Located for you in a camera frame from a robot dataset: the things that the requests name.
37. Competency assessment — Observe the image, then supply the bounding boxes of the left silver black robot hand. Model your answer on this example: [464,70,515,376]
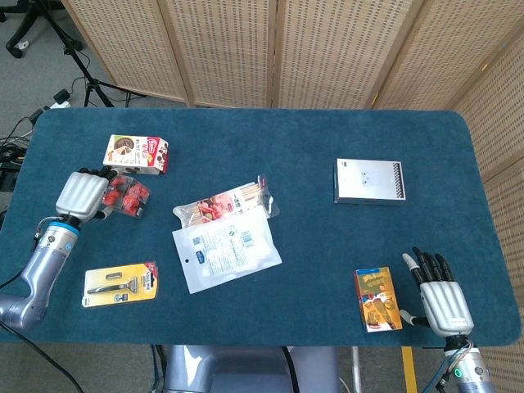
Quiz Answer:
[54,166,120,225]

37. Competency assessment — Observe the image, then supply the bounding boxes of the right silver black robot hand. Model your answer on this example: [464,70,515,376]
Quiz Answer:
[399,246,475,338]

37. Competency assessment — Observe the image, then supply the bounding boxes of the transparent box red black capsules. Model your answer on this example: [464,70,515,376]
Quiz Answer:
[100,174,151,220]

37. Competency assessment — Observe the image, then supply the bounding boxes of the orange snack box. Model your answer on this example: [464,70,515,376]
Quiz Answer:
[354,266,404,334]

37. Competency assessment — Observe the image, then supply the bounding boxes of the chocolate pie cookie box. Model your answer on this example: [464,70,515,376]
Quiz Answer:
[102,134,171,174]

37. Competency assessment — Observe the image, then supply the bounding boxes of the silver earbuds box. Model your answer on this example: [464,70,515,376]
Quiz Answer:
[333,158,408,206]

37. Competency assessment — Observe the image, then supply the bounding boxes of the white power strip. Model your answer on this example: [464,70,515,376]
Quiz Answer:
[48,90,73,110]

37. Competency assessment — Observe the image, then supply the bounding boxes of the yellow razor blister pack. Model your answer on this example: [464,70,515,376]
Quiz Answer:
[81,260,160,309]

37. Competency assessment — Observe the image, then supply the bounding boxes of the metal table leg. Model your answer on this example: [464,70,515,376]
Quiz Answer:
[350,346,364,393]

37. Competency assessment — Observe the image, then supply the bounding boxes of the black tripod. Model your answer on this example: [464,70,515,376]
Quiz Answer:
[30,0,147,108]

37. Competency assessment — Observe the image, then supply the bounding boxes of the blue carpet table mat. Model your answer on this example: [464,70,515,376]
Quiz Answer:
[0,106,523,348]

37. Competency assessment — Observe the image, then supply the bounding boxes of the white resealable pouch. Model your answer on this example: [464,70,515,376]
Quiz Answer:
[171,212,283,295]

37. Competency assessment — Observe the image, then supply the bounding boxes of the black office chair base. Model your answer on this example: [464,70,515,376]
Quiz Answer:
[0,0,85,61]

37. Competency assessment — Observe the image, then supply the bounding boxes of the blue grey robot torso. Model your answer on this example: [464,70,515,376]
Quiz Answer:
[163,345,341,393]

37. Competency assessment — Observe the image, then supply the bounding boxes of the black floor cables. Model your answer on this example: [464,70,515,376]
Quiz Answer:
[0,108,44,193]

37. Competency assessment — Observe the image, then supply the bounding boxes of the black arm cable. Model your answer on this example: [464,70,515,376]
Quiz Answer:
[0,318,85,393]

